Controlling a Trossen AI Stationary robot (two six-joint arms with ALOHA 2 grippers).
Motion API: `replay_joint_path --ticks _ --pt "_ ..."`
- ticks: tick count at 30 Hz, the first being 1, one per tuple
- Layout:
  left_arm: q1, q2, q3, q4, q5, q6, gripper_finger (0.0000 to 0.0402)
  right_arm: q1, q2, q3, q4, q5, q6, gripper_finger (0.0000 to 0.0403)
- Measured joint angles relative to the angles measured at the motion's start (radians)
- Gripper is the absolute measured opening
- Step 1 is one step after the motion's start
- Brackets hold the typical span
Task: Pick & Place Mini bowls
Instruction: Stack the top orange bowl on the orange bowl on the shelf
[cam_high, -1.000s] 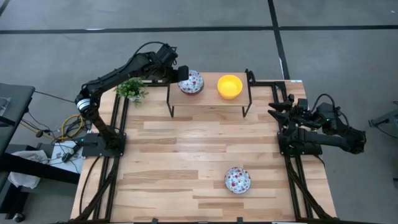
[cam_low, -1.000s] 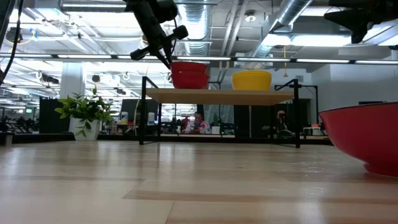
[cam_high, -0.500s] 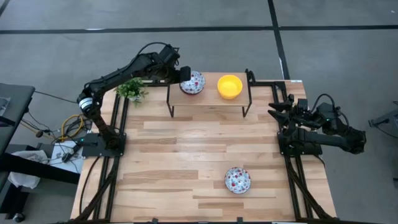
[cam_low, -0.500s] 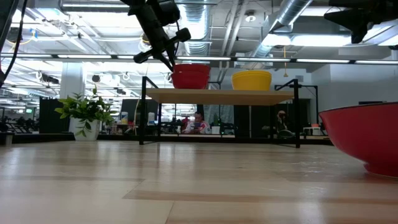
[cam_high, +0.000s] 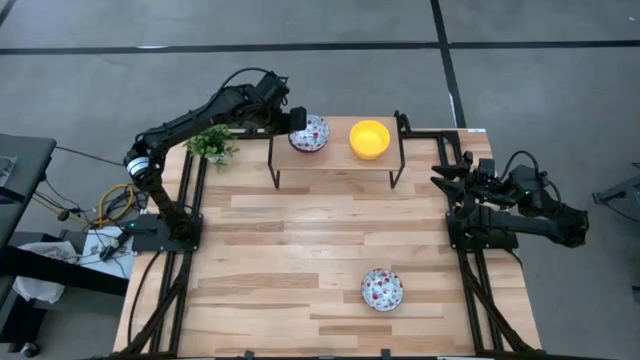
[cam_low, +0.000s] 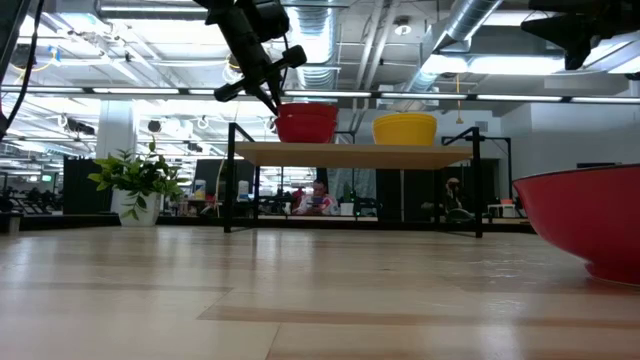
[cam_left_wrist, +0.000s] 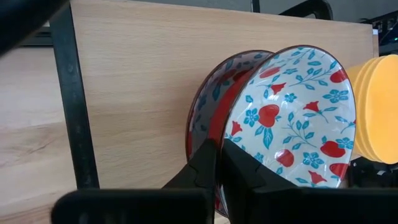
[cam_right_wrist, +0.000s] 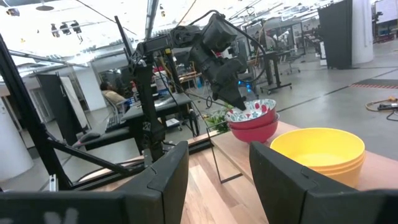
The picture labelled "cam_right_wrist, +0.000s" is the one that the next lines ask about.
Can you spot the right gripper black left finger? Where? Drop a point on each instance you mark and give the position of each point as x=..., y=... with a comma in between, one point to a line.
x=155, y=193

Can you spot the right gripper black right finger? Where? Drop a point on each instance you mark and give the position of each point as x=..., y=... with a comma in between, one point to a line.
x=295, y=199

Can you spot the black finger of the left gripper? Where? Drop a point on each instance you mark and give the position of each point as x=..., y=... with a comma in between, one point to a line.
x=234, y=99

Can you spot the red bowl floral inside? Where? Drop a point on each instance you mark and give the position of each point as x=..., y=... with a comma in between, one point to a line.
x=255, y=109
x=255, y=135

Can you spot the yellow plastic mini bowl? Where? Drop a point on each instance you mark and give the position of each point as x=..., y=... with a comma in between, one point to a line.
x=348, y=183
x=349, y=172
x=317, y=146

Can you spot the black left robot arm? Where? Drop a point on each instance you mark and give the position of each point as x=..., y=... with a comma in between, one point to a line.
x=149, y=109

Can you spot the green potted plant white pot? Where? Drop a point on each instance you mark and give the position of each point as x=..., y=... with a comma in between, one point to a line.
x=217, y=119

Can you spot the black standing desk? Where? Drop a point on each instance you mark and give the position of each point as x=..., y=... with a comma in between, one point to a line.
x=275, y=71

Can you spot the wooden riser shelf black legs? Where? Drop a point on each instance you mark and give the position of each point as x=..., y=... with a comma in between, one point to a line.
x=234, y=152

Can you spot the dark grey desk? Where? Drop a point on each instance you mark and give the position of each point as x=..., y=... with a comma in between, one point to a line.
x=168, y=104

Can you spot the person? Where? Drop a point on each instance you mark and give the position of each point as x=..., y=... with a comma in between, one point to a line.
x=112, y=95

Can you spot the tall black partition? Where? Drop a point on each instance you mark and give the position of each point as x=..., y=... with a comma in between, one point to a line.
x=335, y=34

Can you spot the black panel with whiteboard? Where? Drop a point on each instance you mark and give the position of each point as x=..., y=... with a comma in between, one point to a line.
x=59, y=102

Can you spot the black aluminium extrusion frame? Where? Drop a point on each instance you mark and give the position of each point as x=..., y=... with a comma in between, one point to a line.
x=32, y=124

